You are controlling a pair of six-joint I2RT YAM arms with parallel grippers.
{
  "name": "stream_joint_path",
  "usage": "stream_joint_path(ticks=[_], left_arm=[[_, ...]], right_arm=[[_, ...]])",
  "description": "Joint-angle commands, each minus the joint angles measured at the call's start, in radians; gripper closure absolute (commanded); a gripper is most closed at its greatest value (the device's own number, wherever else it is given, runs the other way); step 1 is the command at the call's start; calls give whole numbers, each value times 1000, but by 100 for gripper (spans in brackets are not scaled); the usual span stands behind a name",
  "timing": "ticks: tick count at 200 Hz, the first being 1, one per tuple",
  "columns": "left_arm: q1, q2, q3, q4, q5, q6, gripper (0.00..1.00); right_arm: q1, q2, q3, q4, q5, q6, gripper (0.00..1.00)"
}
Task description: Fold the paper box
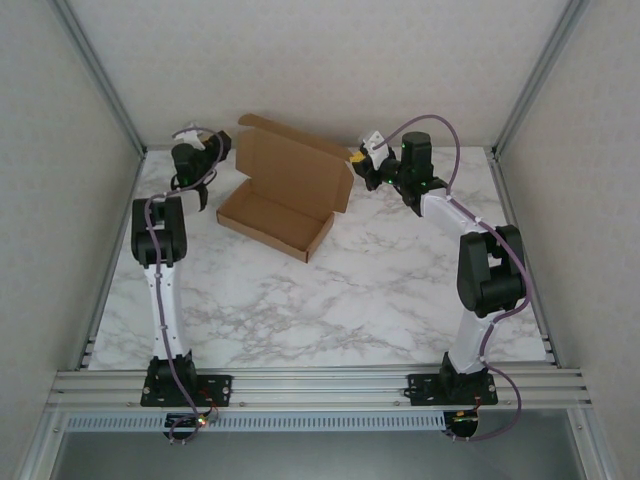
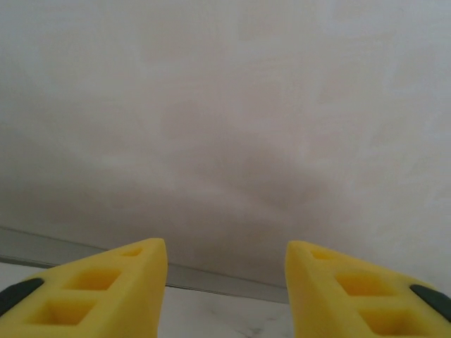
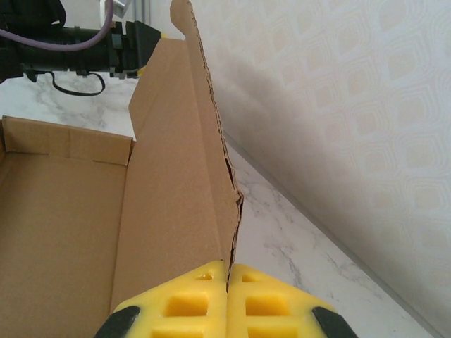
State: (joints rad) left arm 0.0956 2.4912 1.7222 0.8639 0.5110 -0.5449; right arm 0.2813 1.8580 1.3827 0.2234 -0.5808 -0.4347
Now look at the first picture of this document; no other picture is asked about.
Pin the brown cardboard box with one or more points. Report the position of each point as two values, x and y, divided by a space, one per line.
285 200

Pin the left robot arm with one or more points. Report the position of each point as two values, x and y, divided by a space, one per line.
167 310

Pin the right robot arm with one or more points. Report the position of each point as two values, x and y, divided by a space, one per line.
490 270

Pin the aluminium frame upright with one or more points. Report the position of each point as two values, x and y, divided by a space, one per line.
100 75
540 75

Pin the aluminium side rail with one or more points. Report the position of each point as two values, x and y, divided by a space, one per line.
107 280
540 310

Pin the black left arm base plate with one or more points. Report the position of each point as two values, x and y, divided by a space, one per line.
220 390

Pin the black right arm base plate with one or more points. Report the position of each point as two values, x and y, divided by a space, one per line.
425 390

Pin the aluminium mounting rail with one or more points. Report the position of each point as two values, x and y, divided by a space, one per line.
320 387

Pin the aluminium lower frame post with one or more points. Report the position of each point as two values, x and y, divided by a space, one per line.
42 445
595 445

